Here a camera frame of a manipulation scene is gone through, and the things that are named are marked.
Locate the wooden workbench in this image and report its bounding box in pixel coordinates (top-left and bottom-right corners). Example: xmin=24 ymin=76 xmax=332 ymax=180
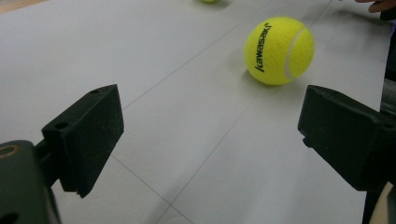
xmin=0 ymin=0 xmax=49 ymax=14

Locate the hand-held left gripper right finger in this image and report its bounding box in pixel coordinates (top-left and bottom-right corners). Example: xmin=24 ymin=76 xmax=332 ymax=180
xmin=297 ymin=84 xmax=396 ymax=192

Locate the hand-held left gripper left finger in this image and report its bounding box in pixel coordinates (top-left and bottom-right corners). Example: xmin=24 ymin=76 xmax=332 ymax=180
xmin=41 ymin=83 xmax=125 ymax=199

